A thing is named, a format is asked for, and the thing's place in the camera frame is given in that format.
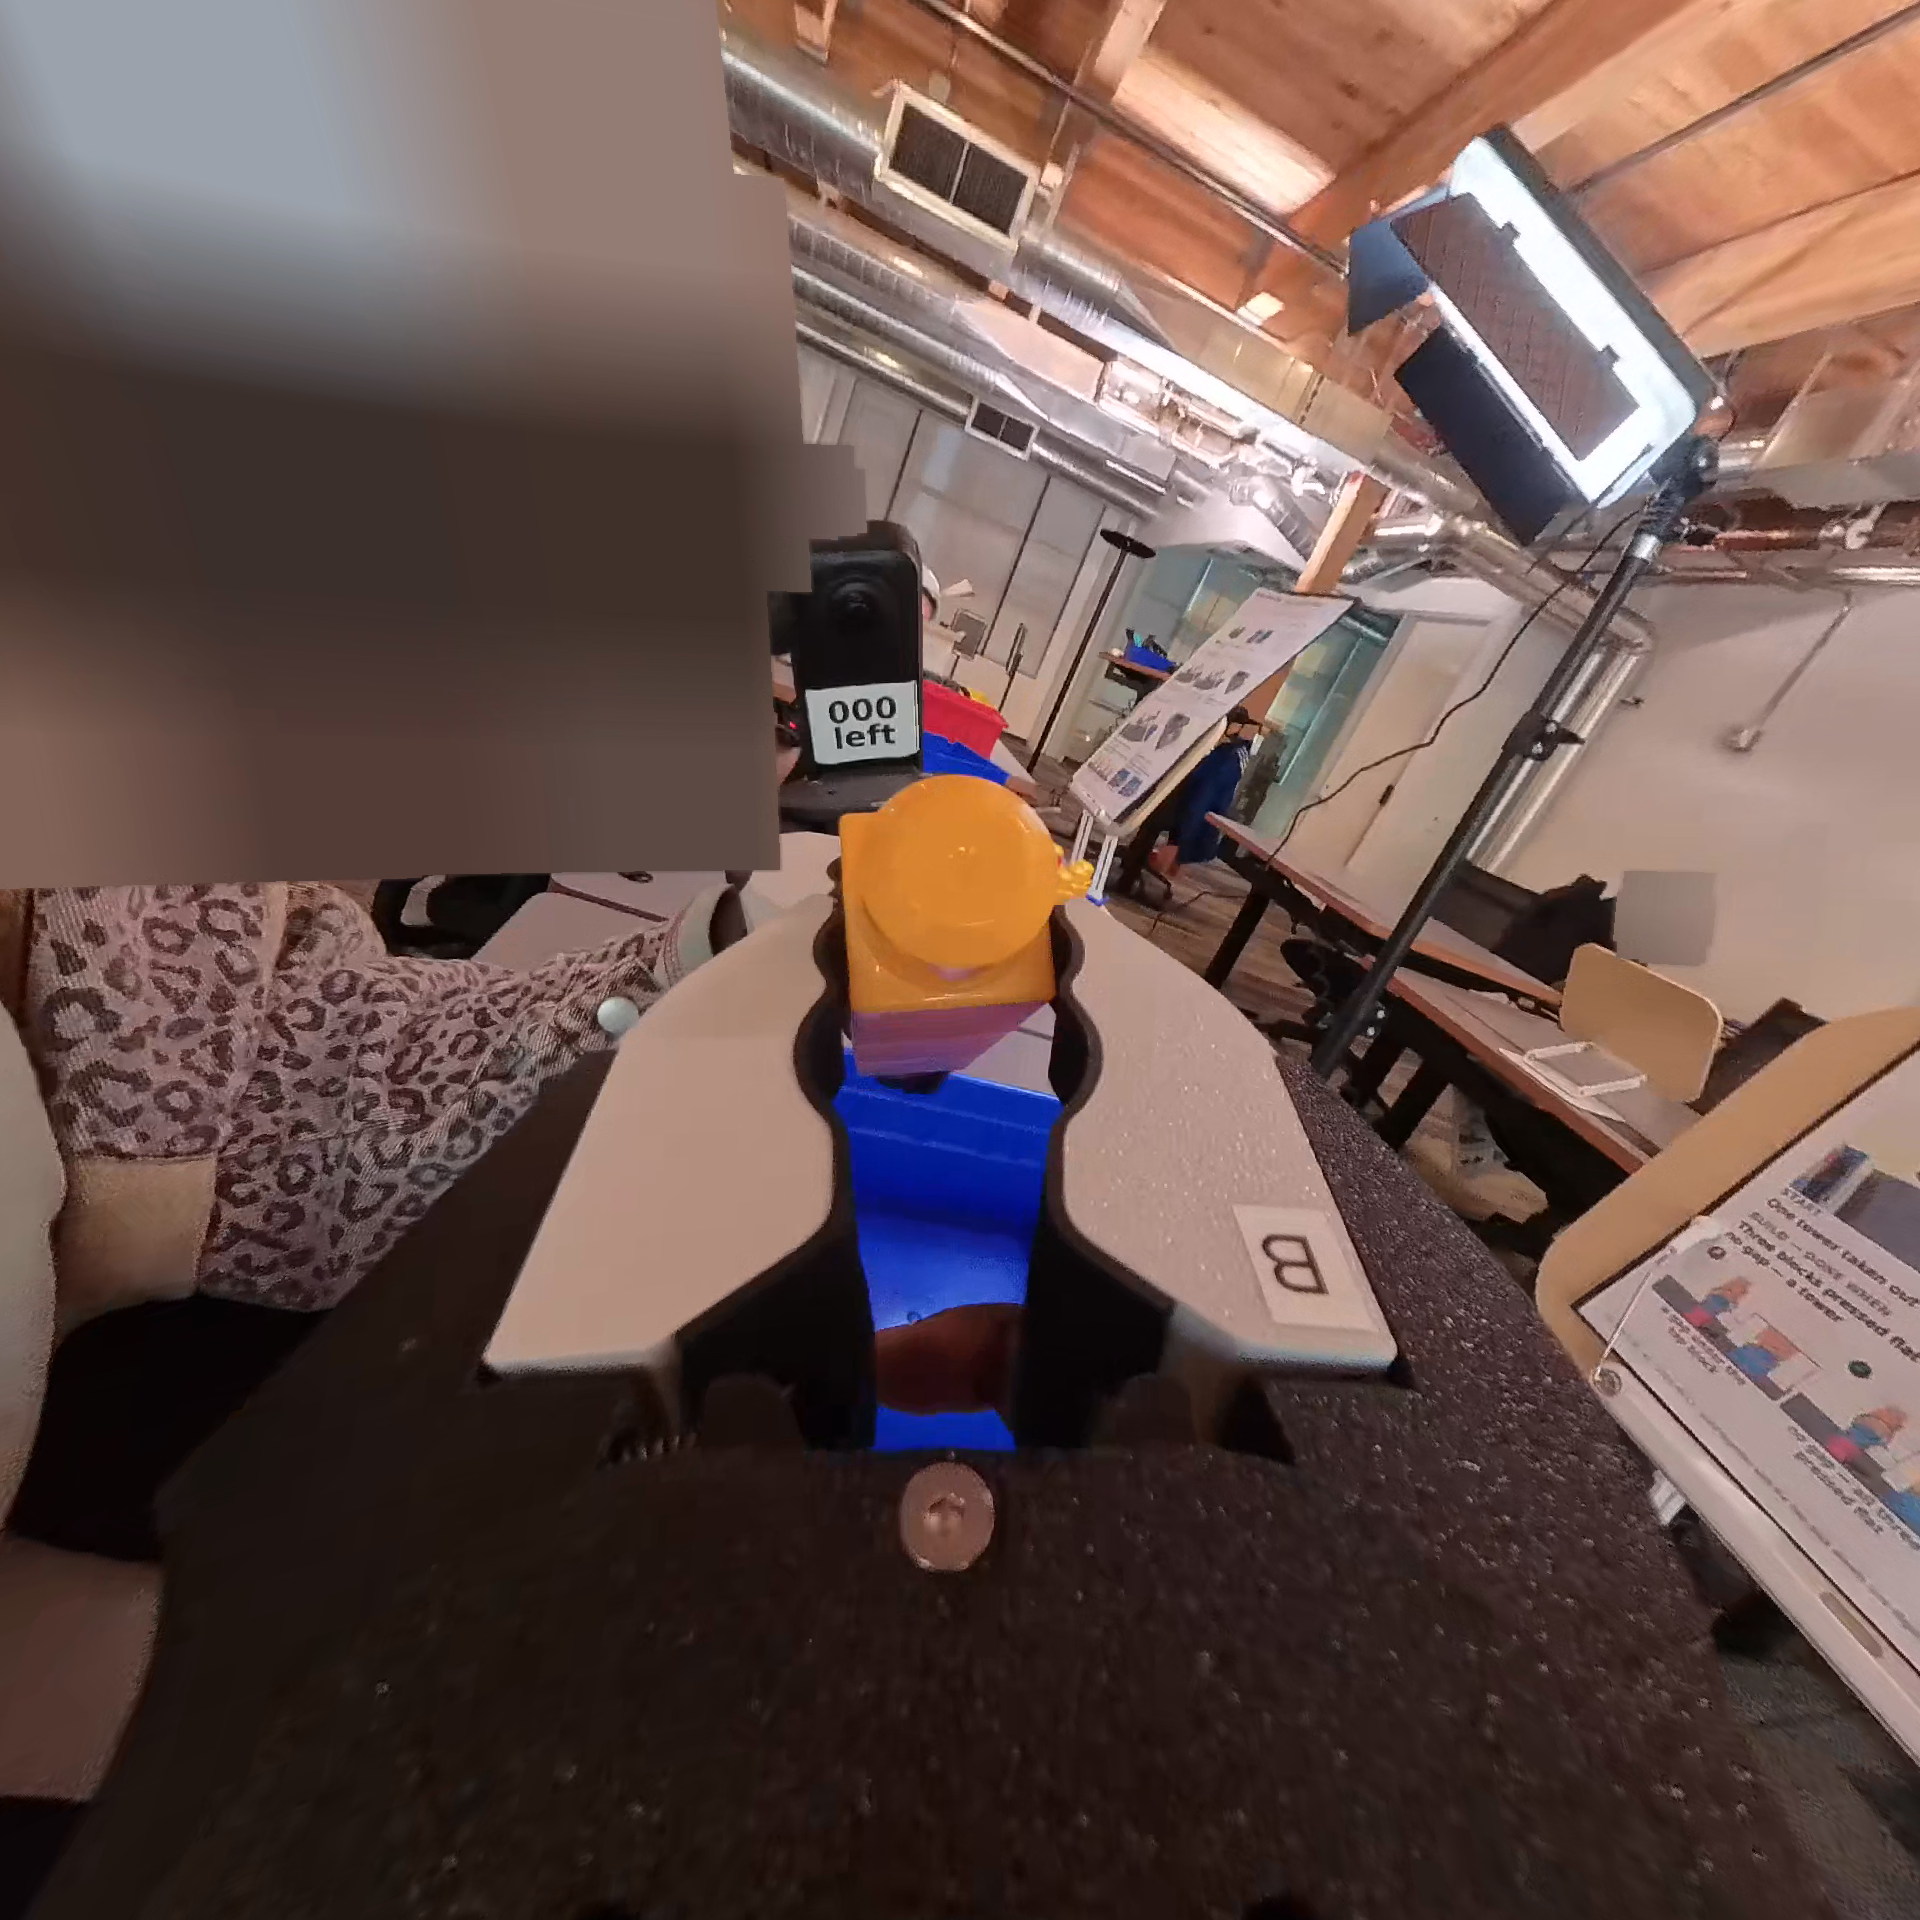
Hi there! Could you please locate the silver ventilation duct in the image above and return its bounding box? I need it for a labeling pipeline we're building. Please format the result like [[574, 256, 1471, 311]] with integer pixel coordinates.
[[719, 23, 1502, 579]]

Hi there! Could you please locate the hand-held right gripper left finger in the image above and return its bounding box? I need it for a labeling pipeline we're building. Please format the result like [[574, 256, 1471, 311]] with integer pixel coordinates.
[[480, 895, 880, 1450]]

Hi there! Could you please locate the studio light panel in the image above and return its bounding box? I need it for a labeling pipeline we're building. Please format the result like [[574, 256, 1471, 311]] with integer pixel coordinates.
[[1343, 123, 1721, 546]]

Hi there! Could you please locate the person's torso and lap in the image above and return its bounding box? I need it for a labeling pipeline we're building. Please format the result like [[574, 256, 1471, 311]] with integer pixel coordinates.
[[0, 990, 325, 1800]]

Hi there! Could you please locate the black light stand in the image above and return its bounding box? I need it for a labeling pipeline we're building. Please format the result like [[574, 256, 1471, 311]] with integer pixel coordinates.
[[1316, 440, 1719, 1082]]

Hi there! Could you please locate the poster board on easel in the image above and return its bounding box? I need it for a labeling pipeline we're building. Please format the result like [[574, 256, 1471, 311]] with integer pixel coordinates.
[[1068, 589, 1354, 902]]

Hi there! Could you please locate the black bag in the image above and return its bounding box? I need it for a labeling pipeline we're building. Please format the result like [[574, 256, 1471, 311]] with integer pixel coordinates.
[[1438, 862, 1618, 980]]

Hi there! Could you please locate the person's right hand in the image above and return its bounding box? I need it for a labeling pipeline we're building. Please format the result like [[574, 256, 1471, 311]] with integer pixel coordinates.
[[872, 1303, 1028, 1415]]

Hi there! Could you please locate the orange mega block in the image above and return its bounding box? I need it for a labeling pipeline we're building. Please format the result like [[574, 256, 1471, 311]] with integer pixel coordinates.
[[836, 773, 1097, 1087]]

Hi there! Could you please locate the black floor lamp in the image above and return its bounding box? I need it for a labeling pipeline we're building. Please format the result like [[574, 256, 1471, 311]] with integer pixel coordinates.
[[1030, 526, 1160, 770]]

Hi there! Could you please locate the beige chair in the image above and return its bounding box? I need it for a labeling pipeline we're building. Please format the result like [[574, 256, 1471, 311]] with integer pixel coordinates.
[[1559, 942, 1722, 1107]]

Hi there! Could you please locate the instruction sheet board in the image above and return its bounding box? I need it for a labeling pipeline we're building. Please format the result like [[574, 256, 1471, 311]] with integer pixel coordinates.
[[1533, 1000, 1920, 1765]]

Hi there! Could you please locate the person's leopard-sleeved left forearm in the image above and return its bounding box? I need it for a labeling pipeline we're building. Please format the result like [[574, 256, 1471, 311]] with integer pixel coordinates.
[[30, 882, 751, 1309]]

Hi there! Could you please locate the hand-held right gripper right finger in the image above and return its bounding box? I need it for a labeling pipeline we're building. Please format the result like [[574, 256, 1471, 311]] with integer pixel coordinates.
[[1017, 902, 1407, 1451]]

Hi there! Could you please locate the white air vent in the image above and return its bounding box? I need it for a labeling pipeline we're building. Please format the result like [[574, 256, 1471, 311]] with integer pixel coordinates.
[[872, 79, 1039, 245]]

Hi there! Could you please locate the wooden desk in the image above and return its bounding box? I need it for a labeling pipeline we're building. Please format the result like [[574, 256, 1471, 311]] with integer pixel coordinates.
[[1205, 814, 1561, 1021], [1388, 967, 1704, 1180]]

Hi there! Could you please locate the blue jacket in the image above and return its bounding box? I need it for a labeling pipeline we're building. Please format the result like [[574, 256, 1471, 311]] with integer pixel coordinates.
[[1174, 717, 1258, 868]]

